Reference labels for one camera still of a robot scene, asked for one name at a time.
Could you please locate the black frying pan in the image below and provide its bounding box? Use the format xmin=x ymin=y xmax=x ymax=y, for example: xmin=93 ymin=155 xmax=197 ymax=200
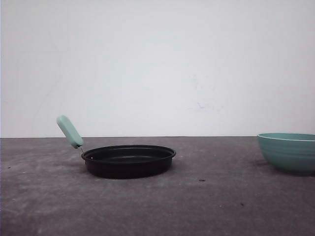
xmin=56 ymin=115 xmax=176 ymax=179

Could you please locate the teal ribbed bowl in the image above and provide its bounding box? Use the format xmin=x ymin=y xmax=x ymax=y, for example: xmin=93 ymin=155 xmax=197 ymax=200
xmin=257 ymin=133 xmax=315 ymax=175

